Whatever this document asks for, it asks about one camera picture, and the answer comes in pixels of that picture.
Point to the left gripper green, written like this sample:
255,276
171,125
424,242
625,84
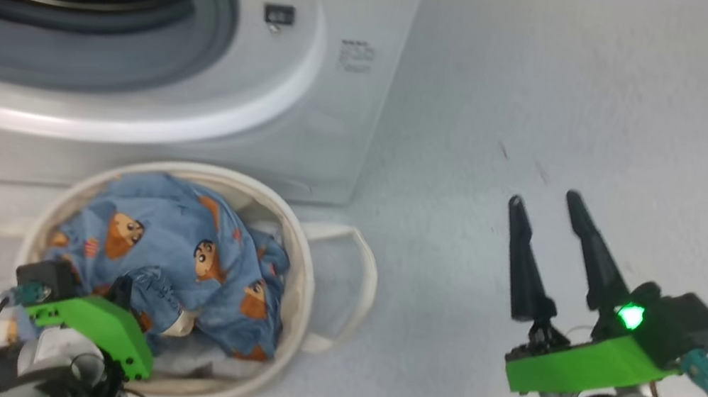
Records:
102,325

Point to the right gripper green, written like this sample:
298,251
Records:
583,373

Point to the blue cartoon print garment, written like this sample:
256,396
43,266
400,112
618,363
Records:
175,233

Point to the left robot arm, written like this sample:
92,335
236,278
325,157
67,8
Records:
38,365

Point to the cream fabric laundry basket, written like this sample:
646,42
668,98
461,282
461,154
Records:
302,290

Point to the white washing machine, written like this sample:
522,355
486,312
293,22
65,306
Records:
307,133

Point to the white cloth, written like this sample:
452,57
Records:
204,360

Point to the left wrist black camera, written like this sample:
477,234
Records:
49,280

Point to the wrist black camera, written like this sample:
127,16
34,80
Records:
681,325
49,280

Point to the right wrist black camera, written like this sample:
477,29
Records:
681,325

